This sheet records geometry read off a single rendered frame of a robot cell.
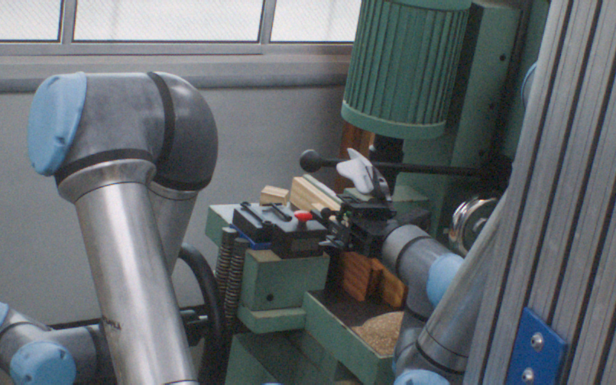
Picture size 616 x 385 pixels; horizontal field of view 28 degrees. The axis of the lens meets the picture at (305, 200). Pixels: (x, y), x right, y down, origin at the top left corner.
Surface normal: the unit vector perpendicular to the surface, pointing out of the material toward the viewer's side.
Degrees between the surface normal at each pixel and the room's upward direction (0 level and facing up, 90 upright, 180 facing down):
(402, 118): 90
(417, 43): 90
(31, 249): 90
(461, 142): 90
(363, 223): 3
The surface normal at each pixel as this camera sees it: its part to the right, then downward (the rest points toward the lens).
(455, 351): -0.02, 0.37
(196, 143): 0.71, 0.45
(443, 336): -0.50, 0.09
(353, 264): -0.86, 0.04
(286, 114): 0.55, 0.37
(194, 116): 0.83, -0.04
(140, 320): 0.05, -0.31
